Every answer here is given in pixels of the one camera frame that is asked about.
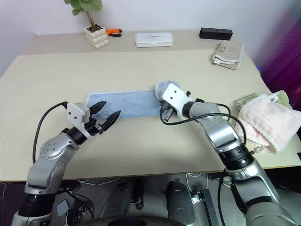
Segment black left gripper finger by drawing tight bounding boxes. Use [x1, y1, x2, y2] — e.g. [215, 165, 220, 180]
[101, 110, 122, 132]
[88, 101, 107, 117]

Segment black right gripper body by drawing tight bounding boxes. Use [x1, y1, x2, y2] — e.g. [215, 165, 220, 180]
[159, 100, 176, 122]

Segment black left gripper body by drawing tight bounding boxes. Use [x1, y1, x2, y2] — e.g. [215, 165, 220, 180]
[83, 117, 106, 137]

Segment light blue towel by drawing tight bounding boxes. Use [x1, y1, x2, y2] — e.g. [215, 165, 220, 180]
[86, 79, 182, 120]

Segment folded beige towel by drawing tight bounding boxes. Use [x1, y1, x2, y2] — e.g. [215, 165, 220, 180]
[210, 43, 245, 71]

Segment folded pink towel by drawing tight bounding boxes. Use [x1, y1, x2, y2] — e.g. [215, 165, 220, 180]
[235, 93, 301, 154]

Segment folded green towel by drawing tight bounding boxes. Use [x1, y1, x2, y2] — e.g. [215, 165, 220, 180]
[234, 90, 293, 155]

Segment white bubble plant pot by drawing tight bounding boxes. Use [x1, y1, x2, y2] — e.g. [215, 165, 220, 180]
[84, 25, 110, 49]

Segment white flat case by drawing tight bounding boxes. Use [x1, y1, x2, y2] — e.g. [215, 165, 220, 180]
[135, 32, 174, 48]

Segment dark grey rounded shape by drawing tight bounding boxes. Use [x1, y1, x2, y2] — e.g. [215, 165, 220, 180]
[103, 180, 144, 226]
[166, 179, 196, 226]

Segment small grey square device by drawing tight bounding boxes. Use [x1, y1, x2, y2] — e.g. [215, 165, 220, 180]
[57, 200, 71, 216]

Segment black rectangular box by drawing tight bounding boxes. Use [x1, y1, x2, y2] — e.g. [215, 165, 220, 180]
[199, 27, 233, 41]

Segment black metal bar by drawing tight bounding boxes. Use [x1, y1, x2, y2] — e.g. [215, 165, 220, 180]
[196, 188, 220, 226]

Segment green leafy plant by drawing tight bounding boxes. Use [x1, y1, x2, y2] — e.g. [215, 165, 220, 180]
[63, 0, 103, 31]

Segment purple fabric backdrop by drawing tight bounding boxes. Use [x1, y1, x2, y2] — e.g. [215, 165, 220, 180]
[258, 22, 301, 95]

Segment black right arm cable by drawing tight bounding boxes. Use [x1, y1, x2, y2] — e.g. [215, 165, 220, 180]
[159, 102, 247, 144]

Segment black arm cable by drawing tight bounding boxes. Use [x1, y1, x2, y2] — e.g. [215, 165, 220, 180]
[32, 101, 69, 164]
[159, 102, 247, 144]

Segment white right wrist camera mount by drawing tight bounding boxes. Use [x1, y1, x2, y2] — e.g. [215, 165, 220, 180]
[162, 83, 195, 120]

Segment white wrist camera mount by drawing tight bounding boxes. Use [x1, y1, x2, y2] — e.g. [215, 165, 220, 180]
[66, 102, 93, 139]
[162, 83, 195, 120]

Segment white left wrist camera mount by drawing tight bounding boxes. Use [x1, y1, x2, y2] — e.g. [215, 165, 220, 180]
[66, 102, 93, 139]

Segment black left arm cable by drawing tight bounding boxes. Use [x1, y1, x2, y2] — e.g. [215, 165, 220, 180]
[32, 101, 69, 164]

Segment white floor cable loop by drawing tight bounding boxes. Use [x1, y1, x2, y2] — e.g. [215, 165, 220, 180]
[185, 172, 210, 192]

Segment orange handled pliers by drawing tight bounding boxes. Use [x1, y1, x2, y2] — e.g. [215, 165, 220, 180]
[105, 28, 123, 37]

